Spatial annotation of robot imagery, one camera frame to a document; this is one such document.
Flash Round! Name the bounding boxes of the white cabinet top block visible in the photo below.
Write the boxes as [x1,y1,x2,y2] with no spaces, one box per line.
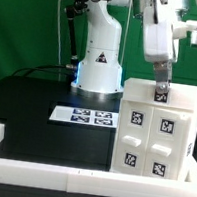
[123,78,197,111]

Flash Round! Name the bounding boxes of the white cable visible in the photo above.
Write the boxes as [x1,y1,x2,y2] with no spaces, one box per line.
[49,0,80,68]

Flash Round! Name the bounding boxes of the white marker sheet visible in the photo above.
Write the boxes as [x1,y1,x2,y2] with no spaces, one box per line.
[49,105,118,128]

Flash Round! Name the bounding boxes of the white cabinet door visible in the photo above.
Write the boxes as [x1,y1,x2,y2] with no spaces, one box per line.
[143,109,191,180]
[110,101,154,176]

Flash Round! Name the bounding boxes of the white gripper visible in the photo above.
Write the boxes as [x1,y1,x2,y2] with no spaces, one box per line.
[143,6,179,94]

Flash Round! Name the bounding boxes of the white cabinet box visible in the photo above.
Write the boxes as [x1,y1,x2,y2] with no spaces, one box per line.
[110,98,197,185]

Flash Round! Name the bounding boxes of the black cable bundle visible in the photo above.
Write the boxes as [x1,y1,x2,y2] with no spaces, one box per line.
[11,0,90,86]

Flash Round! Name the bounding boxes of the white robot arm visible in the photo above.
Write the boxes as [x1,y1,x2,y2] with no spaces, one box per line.
[71,0,197,96]

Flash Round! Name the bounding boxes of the white U-shaped fence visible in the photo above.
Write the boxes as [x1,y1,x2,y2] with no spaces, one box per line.
[0,124,197,197]

